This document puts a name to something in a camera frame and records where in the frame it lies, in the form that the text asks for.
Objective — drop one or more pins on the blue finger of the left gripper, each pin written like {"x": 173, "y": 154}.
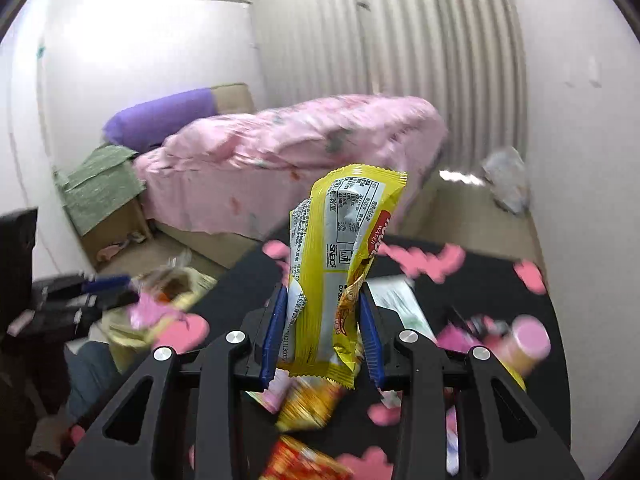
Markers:
{"x": 105, "y": 282}

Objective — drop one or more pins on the blue jeans leg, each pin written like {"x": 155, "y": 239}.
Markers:
{"x": 91, "y": 371}

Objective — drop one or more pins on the yellow snack bar wrapper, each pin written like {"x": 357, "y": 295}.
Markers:
{"x": 334, "y": 237}

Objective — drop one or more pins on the pink spoon-shaped snack pack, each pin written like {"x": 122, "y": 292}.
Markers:
{"x": 148, "y": 311}

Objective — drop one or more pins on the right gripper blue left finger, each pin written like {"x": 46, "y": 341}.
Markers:
{"x": 270, "y": 340}

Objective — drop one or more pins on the bed with pink floral quilt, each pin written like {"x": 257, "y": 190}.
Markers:
{"x": 243, "y": 173}

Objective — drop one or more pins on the green white snack wrapper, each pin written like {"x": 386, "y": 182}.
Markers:
{"x": 396, "y": 293}

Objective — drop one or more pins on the red gold snack packet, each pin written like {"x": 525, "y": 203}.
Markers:
{"x": 293, "y": 460}

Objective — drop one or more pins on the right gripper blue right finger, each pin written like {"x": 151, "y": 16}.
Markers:
{"x": 373, "y": 348}

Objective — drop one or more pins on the yellow trash bag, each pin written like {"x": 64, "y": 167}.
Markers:
{"x": 165, "y": 294}

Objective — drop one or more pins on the beige pleated curtain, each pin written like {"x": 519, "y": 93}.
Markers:
{"x": 464, "y": 56}

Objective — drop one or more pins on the pink cylindrical container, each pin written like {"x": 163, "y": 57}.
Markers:
{"x": 524, "y": 346}

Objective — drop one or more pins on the purple pillow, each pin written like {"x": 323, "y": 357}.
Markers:
{"x": 145, "y": 126}

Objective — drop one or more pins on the cardboard box with green cloth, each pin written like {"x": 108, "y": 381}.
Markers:
{"x": 102, "y": 199}

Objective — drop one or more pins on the pink cartoon candy wrapper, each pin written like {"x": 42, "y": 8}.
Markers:
{"x": 274, "y": 395}

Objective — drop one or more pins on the gold yellow snack wrapper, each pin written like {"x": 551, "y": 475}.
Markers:
{"x": 310, "y": 404}

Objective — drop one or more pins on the black pink-patterned tablecloth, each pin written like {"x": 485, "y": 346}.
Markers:
{"x": 189, "y": 417}

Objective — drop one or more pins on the white plastic bag on floor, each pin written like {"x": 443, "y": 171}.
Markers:
{"x": 505, "y": 172}

